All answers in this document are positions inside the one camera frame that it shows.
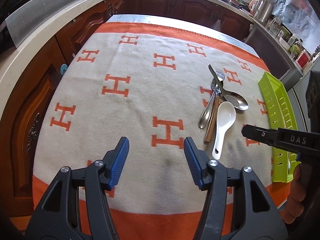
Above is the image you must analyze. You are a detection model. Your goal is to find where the steel splash guard panel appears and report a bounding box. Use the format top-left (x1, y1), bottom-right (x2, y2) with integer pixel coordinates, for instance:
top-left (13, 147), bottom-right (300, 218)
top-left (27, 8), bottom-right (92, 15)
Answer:
top-left (5, 0), bottom-right (86, 49)

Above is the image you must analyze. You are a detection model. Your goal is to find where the grey metal-frame cabinet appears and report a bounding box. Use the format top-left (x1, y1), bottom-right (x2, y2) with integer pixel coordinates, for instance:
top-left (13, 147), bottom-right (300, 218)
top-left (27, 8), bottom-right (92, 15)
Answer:
top-left (244, 22), bottom-right (304, 81)

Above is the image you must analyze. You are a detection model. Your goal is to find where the green plastic tray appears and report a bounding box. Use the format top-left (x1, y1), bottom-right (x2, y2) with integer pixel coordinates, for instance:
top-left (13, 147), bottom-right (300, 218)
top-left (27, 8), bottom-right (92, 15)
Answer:
top-left (258, 71), bottom-right (302, 184)

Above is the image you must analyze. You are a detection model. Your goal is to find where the long steel spoon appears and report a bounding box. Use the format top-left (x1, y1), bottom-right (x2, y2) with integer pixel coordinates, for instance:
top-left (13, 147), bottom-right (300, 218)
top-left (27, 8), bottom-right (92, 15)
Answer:
top-left (198, 77), bottom-right (221, 129)

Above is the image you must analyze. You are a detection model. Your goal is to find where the wooden-handled steel fork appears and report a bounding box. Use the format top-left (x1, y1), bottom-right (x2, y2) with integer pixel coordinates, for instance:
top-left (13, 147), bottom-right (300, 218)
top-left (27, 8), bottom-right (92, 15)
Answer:
top-left (204, 70), bottom-right (226, 144)

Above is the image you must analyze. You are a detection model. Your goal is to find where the silver refrigerator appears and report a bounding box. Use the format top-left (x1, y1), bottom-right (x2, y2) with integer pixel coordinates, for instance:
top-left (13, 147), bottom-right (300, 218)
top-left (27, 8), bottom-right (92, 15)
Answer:
top-left (287, 79), bottom-right (312, 134)

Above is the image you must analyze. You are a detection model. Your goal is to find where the orange printed blanket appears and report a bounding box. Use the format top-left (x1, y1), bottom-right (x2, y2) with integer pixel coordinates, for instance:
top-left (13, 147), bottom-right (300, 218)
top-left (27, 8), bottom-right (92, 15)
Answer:
top-left (32, 21), bottom-right (292, 238)

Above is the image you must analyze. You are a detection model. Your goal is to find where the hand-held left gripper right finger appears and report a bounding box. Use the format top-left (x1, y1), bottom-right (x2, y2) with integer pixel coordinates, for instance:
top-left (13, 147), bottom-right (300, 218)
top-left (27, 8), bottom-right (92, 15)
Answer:
top-left (183, 136), bottom-right (288, 240)

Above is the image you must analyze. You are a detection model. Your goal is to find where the crumpled plastic wall sheet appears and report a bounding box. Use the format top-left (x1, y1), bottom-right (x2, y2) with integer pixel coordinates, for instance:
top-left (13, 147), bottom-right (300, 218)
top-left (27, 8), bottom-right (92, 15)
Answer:
top-left (271, 0), bottom-right (320, 53)

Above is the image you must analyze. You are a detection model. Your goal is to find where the person's right hand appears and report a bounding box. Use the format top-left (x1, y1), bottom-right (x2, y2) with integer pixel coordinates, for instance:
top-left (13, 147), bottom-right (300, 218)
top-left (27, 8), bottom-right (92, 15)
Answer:
top-left (284, 164), bottom-right (304, 225)

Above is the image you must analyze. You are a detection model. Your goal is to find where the white ceramic spoon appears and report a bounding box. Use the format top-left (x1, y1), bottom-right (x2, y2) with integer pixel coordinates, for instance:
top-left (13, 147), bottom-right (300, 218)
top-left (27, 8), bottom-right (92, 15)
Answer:
top-left (211, 101), bottom-right (237, 161)

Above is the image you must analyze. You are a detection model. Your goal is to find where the steel electric kettle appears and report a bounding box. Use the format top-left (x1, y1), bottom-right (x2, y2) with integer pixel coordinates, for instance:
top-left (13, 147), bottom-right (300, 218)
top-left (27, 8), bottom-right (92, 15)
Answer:
top-left (248, 0), bottom-right (274, 23)

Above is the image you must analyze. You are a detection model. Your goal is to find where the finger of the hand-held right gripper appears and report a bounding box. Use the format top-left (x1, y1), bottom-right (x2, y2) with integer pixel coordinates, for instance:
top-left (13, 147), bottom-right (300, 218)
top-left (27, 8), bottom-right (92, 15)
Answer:
top-left (241, 124), bottom-right (281, 146)

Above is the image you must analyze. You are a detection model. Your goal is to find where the red label jar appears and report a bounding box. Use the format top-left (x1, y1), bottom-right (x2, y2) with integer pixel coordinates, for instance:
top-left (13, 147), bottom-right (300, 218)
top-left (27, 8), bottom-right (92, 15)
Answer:
top-left (295, 50), bottom-right (311, 68)

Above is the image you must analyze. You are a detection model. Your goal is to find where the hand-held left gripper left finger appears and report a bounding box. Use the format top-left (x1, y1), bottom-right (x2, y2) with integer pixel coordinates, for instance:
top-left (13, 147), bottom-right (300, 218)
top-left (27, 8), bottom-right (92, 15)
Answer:
top-left (25, 136), bottom-right (130, 240)

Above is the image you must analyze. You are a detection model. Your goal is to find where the large steel spoon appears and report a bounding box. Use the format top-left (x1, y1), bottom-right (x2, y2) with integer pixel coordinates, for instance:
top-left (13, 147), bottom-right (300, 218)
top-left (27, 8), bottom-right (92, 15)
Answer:
top-left (208, 64), bottom-right (249, 111)

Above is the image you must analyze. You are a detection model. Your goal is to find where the glass jar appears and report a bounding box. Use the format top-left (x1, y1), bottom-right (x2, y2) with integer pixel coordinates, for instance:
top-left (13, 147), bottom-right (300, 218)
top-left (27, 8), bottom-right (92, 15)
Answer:
top-left (266, 16), bottom-right (282, 35)

